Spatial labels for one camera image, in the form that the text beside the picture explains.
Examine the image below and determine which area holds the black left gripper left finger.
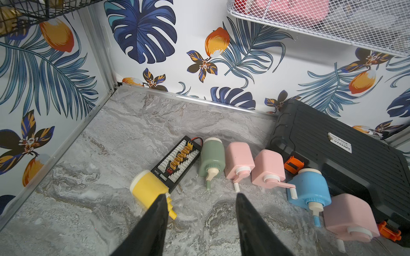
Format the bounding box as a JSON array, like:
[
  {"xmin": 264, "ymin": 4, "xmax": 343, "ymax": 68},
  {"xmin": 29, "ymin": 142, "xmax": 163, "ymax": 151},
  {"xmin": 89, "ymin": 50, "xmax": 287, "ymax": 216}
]
[{"xmin": 112, "ymin": 194, "xmax": 169, "ymax": 256}]

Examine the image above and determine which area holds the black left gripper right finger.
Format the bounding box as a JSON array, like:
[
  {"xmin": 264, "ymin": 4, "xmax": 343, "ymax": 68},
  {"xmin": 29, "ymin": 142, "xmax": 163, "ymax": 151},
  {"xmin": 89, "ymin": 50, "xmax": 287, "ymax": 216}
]
[{"xmin": 236, "ymin": 193, "xmax": 293, "ymax": 256}]

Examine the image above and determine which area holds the yellow pencil sharpener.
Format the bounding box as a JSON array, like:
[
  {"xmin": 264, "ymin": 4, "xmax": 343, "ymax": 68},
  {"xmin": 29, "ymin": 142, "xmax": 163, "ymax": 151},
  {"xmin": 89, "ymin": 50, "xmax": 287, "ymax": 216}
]
[{"xmin": 129, "ymin": 170, "xmax": 177, "ymax": 220}]

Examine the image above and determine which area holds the pink pencil sharpener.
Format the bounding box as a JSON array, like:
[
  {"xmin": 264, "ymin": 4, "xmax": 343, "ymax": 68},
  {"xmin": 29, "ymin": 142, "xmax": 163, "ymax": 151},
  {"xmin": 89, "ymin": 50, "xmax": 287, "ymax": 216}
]
[
  {"xmin": 251, "ymin": 149, "xmax": 298, "ymax": 199},
  {"xmin": 323, "ymin": 194, "xmax": 380, "ymax": 253},
  {"xmin": 224, "ymin": 142, "xmax": 255, "ymax": 193}
]

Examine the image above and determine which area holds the blue pencil sharpener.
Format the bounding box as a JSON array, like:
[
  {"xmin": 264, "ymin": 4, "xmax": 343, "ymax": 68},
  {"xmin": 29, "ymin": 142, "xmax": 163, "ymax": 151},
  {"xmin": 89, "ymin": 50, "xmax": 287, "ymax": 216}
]
[{"xmin": 287, "ymin": 168, "xmax": 332, "ymax": 227}]

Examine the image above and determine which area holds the green pencil sharpener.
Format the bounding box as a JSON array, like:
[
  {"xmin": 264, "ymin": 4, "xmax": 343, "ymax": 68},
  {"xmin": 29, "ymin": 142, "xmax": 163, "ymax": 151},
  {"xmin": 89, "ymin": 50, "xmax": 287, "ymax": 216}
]
[{"xmin": 198, "ymin": 137, "xmax": 226, "ymax": 191}]

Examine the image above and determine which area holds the black yellow small box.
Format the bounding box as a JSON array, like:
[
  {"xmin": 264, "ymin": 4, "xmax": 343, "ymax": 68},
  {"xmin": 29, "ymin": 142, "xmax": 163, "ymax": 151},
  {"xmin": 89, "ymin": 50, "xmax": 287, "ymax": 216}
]
[{"xmin": 151, "ymin": 136, "xmax": 203, "ymax": 193}]

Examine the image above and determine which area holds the black plastic tool case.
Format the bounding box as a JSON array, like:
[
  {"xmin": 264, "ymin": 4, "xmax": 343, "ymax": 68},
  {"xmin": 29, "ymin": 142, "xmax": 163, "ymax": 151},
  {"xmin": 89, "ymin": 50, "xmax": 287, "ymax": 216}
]
[{"xmin": 266, "ymin": 99, "xmax": 410, "ymax": 247}]

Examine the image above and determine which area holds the pink triangular object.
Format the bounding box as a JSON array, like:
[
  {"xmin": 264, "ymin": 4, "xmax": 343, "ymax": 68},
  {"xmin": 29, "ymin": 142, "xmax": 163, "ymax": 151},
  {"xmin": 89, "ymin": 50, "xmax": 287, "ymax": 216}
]
[{"xmin": 233, "ymin": 0, "xmax": 329, "ymax": 26}]

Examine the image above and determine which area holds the white wire mesh basket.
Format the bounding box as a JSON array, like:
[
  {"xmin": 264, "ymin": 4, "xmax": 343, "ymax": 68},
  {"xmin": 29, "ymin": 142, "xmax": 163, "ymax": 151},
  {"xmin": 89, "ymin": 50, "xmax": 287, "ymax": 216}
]
[{"xmin": 227, "ymin": 1, "xmax": 410, "ymax": 57}]

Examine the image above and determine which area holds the black wire basket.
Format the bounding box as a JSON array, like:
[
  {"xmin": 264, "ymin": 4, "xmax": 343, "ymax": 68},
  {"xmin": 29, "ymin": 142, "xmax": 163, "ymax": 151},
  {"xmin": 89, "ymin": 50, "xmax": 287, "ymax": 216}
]
[{"xmin": 1, "ymin": 0, "xmax": 99, "ymax": 37}]

